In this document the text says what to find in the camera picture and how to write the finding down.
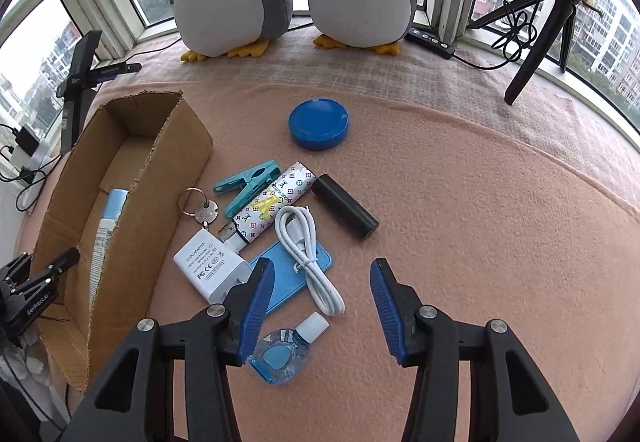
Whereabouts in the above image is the white lotion bottle blue cap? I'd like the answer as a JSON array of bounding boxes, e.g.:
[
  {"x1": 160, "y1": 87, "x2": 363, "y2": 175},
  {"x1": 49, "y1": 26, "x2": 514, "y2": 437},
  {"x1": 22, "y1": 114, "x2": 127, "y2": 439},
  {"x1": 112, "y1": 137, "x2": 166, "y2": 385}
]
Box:
[{"x1": 89, "y1": 189, "x2": 128, "y2": 310}]

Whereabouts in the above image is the cardboard box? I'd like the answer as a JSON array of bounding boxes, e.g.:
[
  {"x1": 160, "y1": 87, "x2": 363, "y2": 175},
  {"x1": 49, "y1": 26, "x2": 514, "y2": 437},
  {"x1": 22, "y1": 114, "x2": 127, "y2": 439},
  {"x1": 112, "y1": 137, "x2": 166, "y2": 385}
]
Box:
[{"x1": 34, "y1": 92, "x2": 213, "y2": 391}]

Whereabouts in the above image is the white usb wall charger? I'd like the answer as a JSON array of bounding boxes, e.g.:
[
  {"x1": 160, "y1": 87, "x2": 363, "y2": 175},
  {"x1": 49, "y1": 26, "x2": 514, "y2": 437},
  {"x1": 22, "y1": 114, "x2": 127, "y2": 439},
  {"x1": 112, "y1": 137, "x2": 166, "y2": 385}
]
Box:
[{"x1": 174, "y1": 229, "x2": 252, "y2": 305}]

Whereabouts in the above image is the key with ring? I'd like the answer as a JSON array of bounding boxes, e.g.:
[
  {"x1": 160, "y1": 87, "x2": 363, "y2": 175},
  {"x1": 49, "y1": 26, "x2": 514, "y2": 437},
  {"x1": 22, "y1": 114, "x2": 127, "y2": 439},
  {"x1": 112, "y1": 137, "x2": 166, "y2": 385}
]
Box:
[{"x1": 178, "y1": 187, "x2": 218, "y2": 229}]

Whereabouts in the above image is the small blue glass bottle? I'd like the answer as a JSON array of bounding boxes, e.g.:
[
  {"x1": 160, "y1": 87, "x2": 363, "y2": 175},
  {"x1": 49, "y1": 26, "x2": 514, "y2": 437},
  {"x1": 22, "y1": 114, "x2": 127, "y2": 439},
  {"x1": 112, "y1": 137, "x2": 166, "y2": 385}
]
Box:
[{"x1": 248, "y1": 312, "x2": 330, "y2": 384}]

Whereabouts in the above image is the blue phone stand plate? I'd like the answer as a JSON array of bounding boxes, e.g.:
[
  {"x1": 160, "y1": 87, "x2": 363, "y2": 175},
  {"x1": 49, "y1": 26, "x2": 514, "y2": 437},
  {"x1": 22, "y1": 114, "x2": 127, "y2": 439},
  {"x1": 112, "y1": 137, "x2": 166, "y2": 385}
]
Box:
[{"x1": 248, "y1": 242, "x2": 308, "y2": 315}]

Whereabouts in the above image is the teal clothespin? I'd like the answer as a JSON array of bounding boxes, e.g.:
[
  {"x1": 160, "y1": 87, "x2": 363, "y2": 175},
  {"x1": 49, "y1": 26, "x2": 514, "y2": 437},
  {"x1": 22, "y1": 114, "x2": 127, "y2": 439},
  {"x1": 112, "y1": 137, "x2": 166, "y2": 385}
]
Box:
[{"x1": 213, "y1": 159, "x2": 281, "y2": 219}]

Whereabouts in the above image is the white usb cable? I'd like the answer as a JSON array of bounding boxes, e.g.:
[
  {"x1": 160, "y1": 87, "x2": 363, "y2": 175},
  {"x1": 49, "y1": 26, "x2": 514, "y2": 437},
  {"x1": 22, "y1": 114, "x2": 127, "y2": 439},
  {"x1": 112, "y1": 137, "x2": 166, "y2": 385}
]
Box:
[{"x1": 273, "y1": 204, "x2": 347, "y2": 318}]

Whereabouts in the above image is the patterned white power bank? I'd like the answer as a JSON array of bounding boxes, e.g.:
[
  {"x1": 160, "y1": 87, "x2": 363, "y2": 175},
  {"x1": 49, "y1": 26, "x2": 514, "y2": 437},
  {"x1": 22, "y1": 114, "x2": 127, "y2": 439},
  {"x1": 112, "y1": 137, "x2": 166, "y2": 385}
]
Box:
[{"x1": 217, "y1": 162, "x2": 316, "y2": 253}]

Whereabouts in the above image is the black cylinder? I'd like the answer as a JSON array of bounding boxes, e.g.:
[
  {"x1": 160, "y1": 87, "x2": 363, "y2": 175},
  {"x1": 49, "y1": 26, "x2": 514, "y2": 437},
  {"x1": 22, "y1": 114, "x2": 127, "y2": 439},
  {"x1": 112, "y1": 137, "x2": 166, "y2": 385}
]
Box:
[{"x1": 311, "y1": 173, "x2": 380, "y2": 240}]

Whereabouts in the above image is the blue round tin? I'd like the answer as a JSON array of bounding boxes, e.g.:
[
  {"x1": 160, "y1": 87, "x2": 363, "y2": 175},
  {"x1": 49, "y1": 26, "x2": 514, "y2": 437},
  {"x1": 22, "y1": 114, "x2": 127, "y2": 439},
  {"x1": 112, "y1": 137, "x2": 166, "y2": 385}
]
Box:
[{"x1": 288, "y1": 98, "x2": 350, "y2": 151}]

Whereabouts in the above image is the white power strip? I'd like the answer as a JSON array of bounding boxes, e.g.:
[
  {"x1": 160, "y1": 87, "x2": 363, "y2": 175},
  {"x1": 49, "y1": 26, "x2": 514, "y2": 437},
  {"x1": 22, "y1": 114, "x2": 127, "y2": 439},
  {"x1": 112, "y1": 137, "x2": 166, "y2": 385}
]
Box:
[{"x1": 1, "y1": 141, "x2": 52, "y2": 211}]

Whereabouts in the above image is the black power adapter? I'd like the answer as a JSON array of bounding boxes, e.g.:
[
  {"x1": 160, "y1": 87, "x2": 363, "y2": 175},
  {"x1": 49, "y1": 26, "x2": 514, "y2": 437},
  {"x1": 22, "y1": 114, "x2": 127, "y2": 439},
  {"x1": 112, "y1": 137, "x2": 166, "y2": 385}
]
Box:
[{"x1": 13, "y1": 126, "x2": 40, "y2": 156}]

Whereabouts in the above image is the black handheld gripper on stand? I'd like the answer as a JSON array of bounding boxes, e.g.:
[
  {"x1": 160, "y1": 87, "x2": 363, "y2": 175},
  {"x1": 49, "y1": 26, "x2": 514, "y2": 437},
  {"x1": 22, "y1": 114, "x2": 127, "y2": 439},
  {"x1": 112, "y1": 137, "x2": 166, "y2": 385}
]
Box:
[{"x1": 56, "y1": 30, "x2": 142, "y2": 155}]

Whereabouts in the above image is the checkered beige cloth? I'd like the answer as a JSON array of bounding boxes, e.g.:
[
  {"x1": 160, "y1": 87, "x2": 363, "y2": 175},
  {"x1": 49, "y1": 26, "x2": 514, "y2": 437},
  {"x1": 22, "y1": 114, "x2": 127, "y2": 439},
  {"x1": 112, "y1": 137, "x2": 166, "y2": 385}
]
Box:
[{"x1": 105, "y1": 28, "x2": 639, "y2": 205}]

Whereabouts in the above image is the black tripod stand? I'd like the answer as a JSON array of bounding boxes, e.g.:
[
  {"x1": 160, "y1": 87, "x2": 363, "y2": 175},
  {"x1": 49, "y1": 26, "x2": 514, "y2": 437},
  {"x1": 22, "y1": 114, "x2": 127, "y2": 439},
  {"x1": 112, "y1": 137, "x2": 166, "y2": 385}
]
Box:
[{"x1": 468, "y1": 0, "x2": 602, "y2": 106}]

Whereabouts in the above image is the black inline cable remote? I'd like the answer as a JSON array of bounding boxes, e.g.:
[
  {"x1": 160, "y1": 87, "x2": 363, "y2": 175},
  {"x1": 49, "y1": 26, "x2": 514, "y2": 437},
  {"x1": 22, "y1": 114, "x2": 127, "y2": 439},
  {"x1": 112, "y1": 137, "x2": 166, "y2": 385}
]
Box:
[{"x1": 405, "y1": 28, "x2": 454, "y2": 60}]

